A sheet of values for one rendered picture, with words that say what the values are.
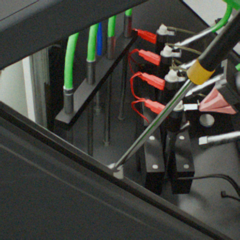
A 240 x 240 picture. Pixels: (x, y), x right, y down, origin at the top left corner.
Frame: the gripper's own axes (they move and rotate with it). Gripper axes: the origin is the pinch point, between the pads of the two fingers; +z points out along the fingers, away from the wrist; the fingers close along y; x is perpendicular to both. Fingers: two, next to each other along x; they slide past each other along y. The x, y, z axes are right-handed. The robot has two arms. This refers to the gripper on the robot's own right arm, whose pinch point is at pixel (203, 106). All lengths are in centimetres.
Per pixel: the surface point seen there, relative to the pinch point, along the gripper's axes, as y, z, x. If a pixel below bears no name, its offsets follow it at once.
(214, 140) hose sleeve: 0.0, -3.8, 10.5
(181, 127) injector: -1.3, 6.0, 1.6
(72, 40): 27.5, 4.9, 6.9
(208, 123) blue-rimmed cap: -21.6, 17.0, -22.6
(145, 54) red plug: 7.9, 11.4, -15.5
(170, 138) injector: -1.9, 9.2, 2.3
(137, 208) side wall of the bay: 17.6, -8.6, 37.3
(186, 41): 2.1, 5.6, -22.8
